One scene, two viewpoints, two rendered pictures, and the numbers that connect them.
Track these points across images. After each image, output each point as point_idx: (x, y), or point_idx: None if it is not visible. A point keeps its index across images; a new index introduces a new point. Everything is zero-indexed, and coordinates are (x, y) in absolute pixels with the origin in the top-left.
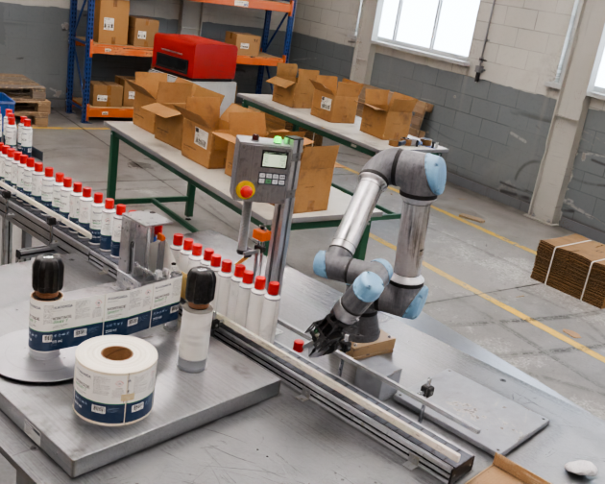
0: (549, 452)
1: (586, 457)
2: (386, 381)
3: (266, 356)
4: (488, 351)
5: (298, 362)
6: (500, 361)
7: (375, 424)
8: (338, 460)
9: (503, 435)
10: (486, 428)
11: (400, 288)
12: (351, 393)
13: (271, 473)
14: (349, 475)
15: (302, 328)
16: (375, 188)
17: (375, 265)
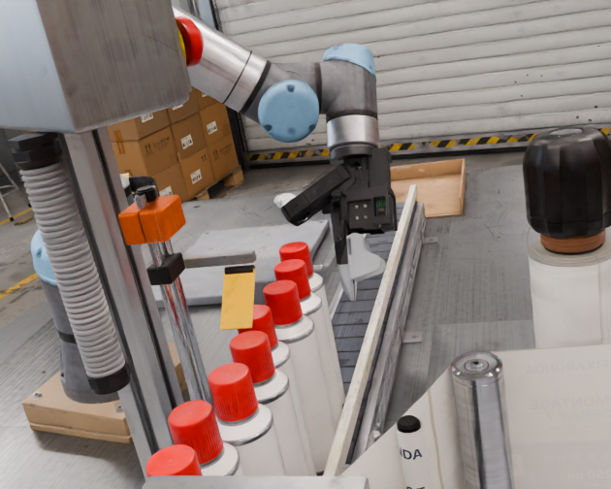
0: (269, 223)
1: (250, 214)
2: None
3: (379, 375)
4: (15, 320)
5: (382, 307)
6: (44, 305)
7: (413, 246)
8: (504, 260)
9: (283, 230)
10: (283, 237)
11: (131, 192)
12: (397, 248)
13: None
14: (519, 246)
15: (111, 480)
16: None
17: (282, 63)
